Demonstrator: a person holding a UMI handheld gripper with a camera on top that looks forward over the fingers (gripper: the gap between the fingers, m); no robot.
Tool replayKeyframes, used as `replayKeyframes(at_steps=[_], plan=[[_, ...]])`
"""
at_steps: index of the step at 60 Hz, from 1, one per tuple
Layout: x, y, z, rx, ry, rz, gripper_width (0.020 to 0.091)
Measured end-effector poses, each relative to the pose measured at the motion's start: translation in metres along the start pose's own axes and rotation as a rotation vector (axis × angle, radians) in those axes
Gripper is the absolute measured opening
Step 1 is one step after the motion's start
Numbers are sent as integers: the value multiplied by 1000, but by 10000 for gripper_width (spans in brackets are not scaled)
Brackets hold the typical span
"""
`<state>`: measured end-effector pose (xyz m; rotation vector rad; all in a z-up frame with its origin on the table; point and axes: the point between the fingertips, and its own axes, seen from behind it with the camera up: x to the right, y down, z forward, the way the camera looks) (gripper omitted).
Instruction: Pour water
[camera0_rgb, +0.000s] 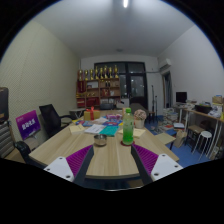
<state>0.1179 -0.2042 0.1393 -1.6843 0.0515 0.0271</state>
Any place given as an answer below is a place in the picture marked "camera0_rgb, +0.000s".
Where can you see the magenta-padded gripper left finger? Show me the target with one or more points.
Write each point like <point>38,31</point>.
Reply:
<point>60,166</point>

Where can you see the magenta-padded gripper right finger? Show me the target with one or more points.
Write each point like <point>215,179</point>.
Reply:
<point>163,166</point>

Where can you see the green drink bottle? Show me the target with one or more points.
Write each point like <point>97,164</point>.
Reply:
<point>128,130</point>

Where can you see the small light wooden table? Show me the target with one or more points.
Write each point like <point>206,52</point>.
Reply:
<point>165,138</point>

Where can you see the pale yellow book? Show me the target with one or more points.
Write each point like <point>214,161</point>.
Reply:
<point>77,129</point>

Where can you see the pale yellow flat booklet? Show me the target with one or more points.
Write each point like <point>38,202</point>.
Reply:
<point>139,132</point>

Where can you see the flat round red coaster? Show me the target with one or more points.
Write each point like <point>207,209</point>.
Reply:
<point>122,144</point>

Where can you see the small steel cup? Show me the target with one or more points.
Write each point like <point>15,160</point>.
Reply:
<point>100,140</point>

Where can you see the brown wooden stool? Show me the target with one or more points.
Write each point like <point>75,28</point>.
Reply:
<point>196,130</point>

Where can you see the black office chair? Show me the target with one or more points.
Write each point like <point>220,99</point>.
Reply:
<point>49,118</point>

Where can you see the pile of books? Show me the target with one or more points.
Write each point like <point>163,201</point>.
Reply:
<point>170,117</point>

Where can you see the white booklet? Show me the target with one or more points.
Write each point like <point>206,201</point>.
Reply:
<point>94,129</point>

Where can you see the purple sign board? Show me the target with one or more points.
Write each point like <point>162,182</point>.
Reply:
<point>28,125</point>

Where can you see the white round stool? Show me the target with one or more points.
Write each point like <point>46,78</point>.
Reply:
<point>205,134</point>

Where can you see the pink flowers in white pot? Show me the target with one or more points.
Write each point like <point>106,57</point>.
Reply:
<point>140,118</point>

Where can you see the small round table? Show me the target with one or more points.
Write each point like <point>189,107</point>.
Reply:
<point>77,110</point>

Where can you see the chair with striped cushion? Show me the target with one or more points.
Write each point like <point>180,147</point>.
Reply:
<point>6,140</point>

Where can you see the yellow gift box red ribbon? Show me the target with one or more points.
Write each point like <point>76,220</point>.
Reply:
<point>92,115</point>

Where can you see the teal book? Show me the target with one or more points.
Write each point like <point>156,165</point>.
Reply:
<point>109,130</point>

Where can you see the black microphone stand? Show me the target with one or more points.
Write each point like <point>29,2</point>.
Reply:
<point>153,103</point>

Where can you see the grey chair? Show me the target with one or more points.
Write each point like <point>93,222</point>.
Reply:
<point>136,106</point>

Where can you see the blue colourful magazine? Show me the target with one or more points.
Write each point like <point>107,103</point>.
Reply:
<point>111,123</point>

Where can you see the long wooden side desk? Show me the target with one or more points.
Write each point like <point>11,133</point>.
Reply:
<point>206,115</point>

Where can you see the black box on desk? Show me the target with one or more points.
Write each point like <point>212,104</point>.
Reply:
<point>203,109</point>

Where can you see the pink box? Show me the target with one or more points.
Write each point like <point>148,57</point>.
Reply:
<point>113,117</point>

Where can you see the black computer monitor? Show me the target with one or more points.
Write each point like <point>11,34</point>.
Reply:
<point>181,97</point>

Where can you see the wooden shelf unit with trophies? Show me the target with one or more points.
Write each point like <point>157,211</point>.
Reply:
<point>98,91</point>

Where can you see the black framed glass door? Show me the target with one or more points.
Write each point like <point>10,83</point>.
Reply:
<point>136,85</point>

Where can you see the white air conditioner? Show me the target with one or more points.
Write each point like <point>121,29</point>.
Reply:
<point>165,64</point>

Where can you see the ceiling light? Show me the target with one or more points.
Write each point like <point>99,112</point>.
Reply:
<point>125,3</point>

